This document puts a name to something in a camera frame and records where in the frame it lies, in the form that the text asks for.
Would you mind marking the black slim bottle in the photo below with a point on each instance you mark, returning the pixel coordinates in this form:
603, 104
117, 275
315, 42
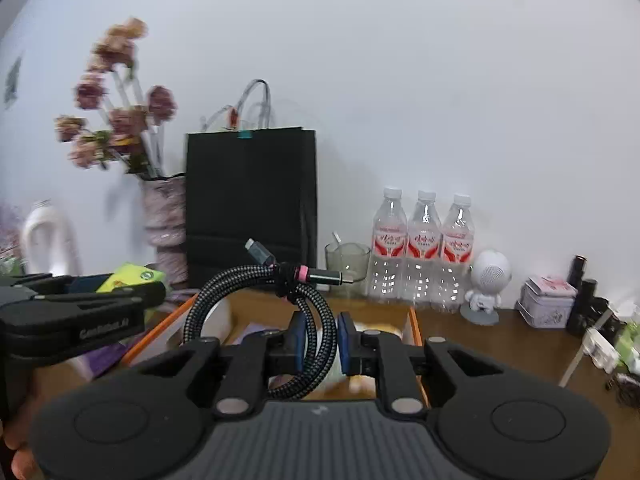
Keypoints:
577, 267

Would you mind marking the white astronaut figure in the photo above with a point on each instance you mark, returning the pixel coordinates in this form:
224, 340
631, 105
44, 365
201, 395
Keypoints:
490, 275

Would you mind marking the person's left hand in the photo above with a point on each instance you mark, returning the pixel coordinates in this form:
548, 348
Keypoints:
12, 455

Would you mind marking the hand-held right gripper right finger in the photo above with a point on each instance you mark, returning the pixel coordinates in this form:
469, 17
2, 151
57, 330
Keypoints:
345, 345

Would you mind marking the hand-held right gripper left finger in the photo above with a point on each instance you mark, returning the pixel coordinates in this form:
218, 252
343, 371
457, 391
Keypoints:
296, 342

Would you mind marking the patterned vase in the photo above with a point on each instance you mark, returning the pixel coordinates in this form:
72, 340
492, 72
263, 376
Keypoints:
165, 220

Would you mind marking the green and white item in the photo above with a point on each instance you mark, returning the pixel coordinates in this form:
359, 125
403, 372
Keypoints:
631, 345

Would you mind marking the glass cup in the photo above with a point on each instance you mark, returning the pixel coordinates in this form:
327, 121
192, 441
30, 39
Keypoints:
350, 270

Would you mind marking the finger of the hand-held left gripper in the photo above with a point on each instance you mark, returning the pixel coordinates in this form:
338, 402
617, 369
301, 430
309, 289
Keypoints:
45, 285
75, 330

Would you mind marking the colourful flower bunch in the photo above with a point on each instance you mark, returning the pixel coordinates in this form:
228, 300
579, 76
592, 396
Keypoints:
10, 240

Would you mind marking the black paper bag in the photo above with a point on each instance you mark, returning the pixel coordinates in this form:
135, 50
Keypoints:
250, 185

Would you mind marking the white detergent bottle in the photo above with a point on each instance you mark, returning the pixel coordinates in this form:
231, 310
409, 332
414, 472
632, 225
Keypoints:
65, 240

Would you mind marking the black cosmetic container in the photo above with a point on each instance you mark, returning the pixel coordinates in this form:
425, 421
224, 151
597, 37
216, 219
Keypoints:
582, 310

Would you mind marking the green packet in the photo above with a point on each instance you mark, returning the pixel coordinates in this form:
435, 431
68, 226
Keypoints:
132, 276

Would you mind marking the orange cardboard box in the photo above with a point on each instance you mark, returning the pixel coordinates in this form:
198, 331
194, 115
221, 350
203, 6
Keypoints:
250, 310

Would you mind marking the purple tissue box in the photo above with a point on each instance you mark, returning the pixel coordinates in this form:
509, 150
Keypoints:
100, 360

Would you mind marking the dried pink flowers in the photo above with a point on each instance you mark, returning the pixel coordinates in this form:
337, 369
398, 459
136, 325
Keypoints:
162, 102

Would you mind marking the spoon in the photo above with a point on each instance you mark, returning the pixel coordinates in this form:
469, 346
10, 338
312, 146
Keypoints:
337, 239

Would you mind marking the printed tin box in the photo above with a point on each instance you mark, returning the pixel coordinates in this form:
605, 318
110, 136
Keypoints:
545, 305

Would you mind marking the white and yellow plush toy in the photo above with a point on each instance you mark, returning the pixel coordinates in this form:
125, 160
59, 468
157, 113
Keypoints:
370, 328

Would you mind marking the clear water bottle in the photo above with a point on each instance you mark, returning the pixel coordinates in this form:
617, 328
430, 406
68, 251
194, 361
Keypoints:
457, 252
424, 250
389, 250

